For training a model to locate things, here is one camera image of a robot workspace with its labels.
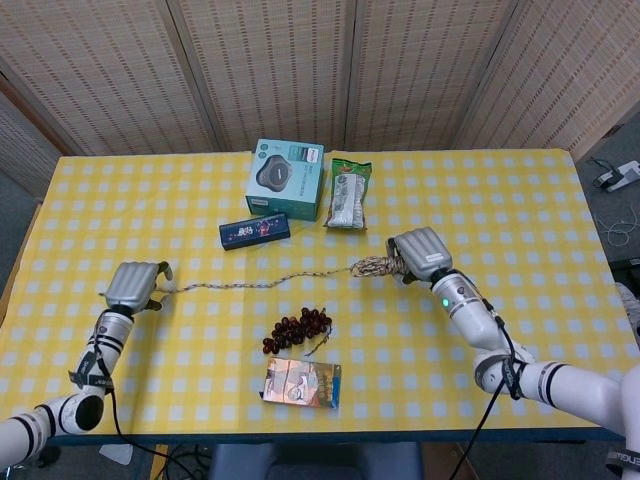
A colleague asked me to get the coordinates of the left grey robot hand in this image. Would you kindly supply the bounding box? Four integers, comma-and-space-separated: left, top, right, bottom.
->
98, 259, 176, 316

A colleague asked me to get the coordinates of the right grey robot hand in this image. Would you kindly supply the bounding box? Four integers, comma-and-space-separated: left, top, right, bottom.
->
384, 227, 454, 286

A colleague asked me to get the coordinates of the braided beige rope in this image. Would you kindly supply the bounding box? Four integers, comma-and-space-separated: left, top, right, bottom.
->
154, 254, 407, 296

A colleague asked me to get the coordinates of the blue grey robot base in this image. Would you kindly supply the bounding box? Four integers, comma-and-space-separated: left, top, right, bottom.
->
207, 442, 424, 480

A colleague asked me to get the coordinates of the yellow checked tablecloth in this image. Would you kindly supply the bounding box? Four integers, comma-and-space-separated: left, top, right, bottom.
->
0, 147, 636, 437

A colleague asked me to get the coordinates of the green snack bag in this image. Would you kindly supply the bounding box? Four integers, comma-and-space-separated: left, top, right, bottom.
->
323, 157, 374, 231

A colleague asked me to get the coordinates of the dark blue rectangular box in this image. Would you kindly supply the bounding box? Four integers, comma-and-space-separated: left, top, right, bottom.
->
218, 212, 291, 251

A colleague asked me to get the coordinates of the bunch of dark red grapes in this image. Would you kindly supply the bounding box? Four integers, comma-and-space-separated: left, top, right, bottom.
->
262, 307, 334, 357

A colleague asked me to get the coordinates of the teal speaker box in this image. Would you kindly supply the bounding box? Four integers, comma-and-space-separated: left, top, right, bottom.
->
244, 138, 325, 222

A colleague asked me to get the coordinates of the white paper scrap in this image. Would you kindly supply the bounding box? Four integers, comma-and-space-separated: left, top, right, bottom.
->
98, 443, 135, 465

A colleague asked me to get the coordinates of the orange snack box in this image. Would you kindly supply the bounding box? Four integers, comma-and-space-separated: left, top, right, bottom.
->
258, 356, 344, 410

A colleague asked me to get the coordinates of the white power strip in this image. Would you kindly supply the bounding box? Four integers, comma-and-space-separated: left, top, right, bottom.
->
592, 159, 640, 193

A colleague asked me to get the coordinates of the bamboo folding screen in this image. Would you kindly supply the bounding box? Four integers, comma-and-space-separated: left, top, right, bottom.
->
0, 0, 640, 199

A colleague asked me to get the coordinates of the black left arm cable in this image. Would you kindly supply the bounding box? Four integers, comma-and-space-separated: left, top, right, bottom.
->
89, 342, 211, 480

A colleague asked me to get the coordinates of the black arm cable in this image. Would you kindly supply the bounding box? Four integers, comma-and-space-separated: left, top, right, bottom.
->
89, 342, 211, 480
459, 294, 529, 480

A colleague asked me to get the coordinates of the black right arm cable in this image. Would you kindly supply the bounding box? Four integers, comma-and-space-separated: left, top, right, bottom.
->
459, 294, 529, 480

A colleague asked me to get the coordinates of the thin white cord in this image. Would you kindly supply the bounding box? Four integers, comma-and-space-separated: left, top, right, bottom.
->
606, 209, 640, 247

